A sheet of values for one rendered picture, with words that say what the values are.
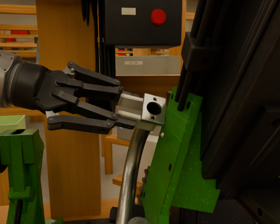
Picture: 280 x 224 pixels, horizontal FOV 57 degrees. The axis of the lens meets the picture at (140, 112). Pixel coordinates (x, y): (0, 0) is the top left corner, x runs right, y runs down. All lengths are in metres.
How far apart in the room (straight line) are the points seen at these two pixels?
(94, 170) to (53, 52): 0.33
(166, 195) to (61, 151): 0.43
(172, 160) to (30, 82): 0.24
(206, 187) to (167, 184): 0.06
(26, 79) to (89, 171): 0.40
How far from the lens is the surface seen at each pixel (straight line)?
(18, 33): 7.52
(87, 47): 0.69
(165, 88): 0.80
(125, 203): 0.49
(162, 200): 0.38
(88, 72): 0.47
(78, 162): 0.74
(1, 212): 0.91
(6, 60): 0.44
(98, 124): 0.41
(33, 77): 0.42
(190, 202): 0.40
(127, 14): 0.59
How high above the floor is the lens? 1.31
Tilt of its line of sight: 11 degrees down
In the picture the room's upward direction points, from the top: straight up
